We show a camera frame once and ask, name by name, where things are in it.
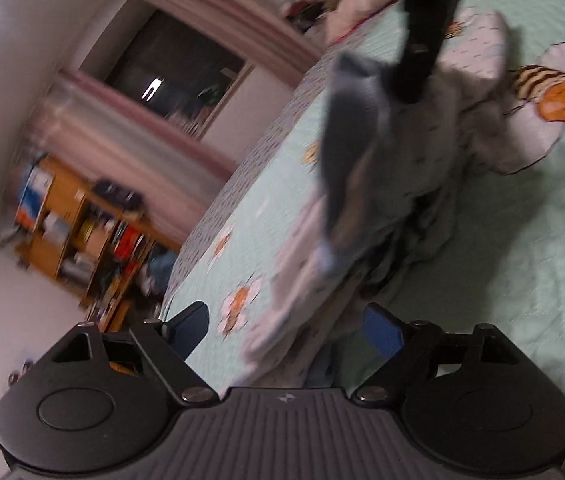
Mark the blue plastic bag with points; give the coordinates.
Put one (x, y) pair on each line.
(162, 270)

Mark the white printed pajama top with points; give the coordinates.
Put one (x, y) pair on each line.
(437, 135)

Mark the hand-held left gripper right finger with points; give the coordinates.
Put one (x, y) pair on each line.
(382, 330)

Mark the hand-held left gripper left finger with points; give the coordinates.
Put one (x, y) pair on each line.
(192, 325)

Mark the pink curtain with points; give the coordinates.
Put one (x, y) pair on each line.
(127, 155)
(227, 10)

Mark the pink floral pillow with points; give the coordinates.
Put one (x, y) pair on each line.
(362, 5)

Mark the green quilted bedspread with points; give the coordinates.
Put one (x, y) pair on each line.
(512, 260)

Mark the row of windowsill items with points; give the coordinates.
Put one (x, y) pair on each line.
(202, 105)

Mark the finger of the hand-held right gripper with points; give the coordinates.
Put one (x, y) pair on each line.
(422, 35)

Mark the blue and white box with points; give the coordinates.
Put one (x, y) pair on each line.
(32, 195)

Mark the nightstand clutter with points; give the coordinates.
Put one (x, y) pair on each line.
(305, 15)

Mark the wooden bookshelf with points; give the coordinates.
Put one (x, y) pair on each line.
(62, 230)

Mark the dark window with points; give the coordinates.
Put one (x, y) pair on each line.
(172, 65)

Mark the dark blue bag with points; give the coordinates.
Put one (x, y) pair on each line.
(117, 195)

